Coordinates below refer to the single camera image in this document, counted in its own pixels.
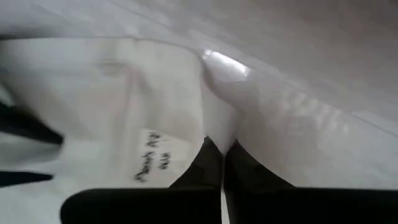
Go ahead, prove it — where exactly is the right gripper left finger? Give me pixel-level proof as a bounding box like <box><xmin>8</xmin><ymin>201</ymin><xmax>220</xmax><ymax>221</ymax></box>
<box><xmin>169</xmin><ymin>136</ymin><xmax>224</xmax><ymax>189</ymax></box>

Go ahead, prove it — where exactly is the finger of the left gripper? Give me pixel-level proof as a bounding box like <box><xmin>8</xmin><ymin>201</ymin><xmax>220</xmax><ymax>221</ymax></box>
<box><xmin>0</xmin><ymin>102</ymin><xmax>65</xmax><ymax>146</ymax></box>
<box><xmin>0</xmin><ymin>170</ymin><xmax>55</xmax><ymax>188</ymax></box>

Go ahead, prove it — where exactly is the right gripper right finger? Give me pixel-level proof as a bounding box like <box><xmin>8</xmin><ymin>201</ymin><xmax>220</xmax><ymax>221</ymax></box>
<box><xmin>223</xmin><ymin>139</ymin><xmax>295</xmax><ymax>189</ymax></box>

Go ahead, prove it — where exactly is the white garment with label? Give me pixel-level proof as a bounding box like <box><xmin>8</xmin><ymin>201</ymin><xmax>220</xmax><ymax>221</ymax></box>
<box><xmin>0</xmin><ymin>36</ymin><xmax>242</xmax><ymax>224</ymax></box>

